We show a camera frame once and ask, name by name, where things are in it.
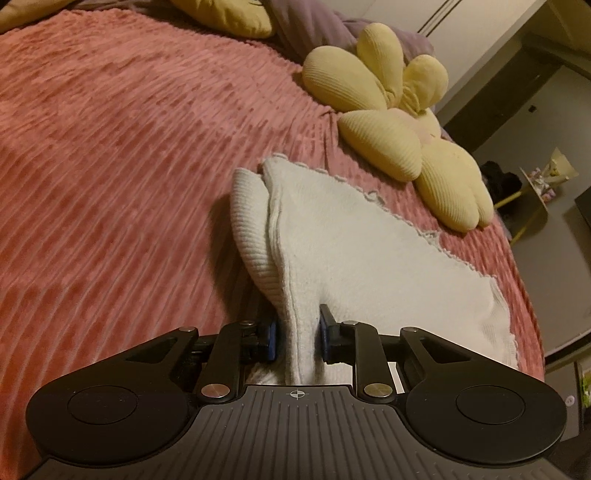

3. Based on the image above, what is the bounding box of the purple duvet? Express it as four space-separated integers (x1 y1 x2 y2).
267 0 435 64

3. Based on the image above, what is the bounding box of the pink ribbed blanket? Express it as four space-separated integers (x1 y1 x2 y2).
0 9 546 403

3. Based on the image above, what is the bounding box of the black object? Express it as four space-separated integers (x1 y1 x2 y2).
479 161 523 205

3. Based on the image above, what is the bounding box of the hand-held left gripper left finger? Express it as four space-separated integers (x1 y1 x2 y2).
124 319 279 402

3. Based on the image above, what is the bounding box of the dark wall screen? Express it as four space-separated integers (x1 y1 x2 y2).
573 182 591 228

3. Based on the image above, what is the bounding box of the yellow flower-shaped pillow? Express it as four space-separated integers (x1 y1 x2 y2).
302 23 495 233

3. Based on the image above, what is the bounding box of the wrapped flower bouquet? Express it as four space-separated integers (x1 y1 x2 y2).
547 148 580 186

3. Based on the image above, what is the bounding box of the yellow-legged side table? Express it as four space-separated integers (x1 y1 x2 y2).
496 165 579 243

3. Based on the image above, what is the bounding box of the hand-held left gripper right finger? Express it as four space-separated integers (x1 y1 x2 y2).
319 304 468 402

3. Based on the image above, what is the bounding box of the white knit sweater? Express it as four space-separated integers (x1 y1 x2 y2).
229 157 520 387

